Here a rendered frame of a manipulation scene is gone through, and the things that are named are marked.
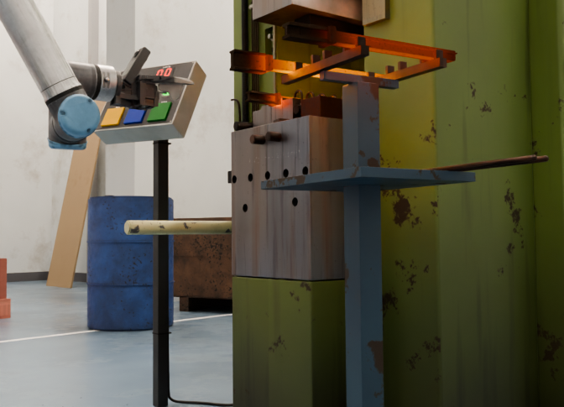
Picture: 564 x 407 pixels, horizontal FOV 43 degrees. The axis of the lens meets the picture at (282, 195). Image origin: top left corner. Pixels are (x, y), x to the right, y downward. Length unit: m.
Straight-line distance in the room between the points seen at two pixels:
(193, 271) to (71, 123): 4.11
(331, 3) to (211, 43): 4.91
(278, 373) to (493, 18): 1.17
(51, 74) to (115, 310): 3.11
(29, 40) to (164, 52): 5.10
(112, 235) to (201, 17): 3.11
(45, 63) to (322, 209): 0.80
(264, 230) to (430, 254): 0.50
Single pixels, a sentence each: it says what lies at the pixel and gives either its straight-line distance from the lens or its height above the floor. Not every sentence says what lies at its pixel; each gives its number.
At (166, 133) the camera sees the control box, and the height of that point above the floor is 0.94.
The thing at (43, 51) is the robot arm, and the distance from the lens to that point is 1.66.
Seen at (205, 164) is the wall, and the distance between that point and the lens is 6.86.
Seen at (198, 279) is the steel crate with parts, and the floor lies 0.25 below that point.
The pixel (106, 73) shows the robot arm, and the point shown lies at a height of 0.99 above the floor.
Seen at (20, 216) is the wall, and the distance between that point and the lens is 10.36.
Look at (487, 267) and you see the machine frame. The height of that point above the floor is 0.50.
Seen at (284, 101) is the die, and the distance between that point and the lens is 2.12.
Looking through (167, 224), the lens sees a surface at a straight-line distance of 2.31.
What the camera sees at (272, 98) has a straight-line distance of 2.14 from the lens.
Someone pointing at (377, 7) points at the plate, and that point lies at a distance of 2.07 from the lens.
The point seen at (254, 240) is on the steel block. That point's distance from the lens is 2.11.
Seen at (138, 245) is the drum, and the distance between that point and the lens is 4.60.
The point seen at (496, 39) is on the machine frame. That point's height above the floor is 1.14.
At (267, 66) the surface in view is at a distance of 1.64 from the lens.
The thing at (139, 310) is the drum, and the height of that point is 0.13.
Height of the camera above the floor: 0.59
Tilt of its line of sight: 3 degrees up
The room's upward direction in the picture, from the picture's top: 1 degrees counter-clockwise
